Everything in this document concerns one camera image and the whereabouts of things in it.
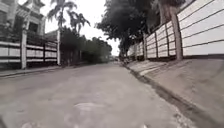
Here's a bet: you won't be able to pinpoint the white panelled wall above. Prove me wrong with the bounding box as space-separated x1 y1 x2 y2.
128 0 224 62

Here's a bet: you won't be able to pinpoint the grey concrete road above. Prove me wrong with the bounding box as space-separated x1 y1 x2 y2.
0 61 201 128

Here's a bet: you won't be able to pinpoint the building with balcony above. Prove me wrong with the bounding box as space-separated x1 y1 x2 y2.
0 0 47 44

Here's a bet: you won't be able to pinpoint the row of dark trees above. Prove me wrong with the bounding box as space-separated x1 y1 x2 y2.
59 26 113 66

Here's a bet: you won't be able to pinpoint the palm trees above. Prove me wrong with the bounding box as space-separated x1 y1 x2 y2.
46 0 92 38

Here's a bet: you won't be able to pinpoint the white slatted fence wall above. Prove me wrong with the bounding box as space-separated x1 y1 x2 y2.
0 28 62 70

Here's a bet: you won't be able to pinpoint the concrete sidewalk strip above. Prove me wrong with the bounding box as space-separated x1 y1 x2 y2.
0 64 64 78

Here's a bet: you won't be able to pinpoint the large overhanging trees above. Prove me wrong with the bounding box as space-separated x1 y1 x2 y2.
95 0 188 59

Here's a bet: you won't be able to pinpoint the sloped concrete sidewalk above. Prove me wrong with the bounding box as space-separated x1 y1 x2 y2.
124 57 224 128

